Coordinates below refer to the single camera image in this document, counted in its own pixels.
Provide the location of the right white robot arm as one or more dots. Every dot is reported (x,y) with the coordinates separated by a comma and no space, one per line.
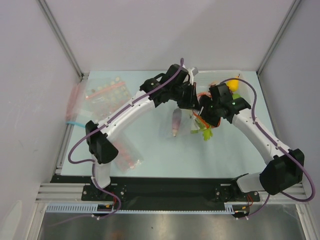
(282,164)

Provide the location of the yellow pear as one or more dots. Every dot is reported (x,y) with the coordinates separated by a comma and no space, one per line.
(233,84)

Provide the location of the green fruit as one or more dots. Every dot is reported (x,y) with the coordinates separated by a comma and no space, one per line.
(236,96)

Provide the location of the left aluminium frame post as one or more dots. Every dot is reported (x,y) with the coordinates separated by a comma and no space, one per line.
(59,35)

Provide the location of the white slotted cable duct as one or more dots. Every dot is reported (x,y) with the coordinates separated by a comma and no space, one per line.
(104,208)

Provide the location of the blue-zipper bag edge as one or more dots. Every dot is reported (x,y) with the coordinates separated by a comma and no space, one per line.
(75,124)

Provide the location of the aluminium frame post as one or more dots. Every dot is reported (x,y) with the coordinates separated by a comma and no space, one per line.
(295,5)
(59,35)

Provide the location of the aluminium front rail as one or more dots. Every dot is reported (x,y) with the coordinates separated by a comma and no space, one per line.
(60,193)

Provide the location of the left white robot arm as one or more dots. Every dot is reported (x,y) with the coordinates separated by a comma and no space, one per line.
(100,136)

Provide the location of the yellow-dotted pink-zipper bag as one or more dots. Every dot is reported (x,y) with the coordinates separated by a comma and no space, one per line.
(104,96)

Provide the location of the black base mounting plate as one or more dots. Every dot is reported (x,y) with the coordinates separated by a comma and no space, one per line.
(163,193)

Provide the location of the red-dotted zip bag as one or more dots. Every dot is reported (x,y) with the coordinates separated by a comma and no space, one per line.
(128,157)

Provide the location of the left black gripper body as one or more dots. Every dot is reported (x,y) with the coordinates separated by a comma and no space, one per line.
(183,94)

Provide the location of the purple eggplant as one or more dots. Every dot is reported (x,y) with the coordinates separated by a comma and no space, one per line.
(176,121)

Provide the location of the clear orange-zipper zip bag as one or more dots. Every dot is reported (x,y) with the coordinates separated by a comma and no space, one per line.
(165,129)

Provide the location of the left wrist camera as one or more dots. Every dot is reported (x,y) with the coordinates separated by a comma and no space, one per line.
(192,71)

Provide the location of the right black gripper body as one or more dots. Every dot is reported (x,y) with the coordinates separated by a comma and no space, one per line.
(205,115)

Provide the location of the white plastic basket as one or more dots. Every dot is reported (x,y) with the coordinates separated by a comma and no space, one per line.
(204,79)

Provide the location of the green onion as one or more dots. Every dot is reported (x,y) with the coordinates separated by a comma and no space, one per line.
(199,126)

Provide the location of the right aluminium frame post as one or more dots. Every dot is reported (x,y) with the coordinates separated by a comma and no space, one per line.
(295,5)

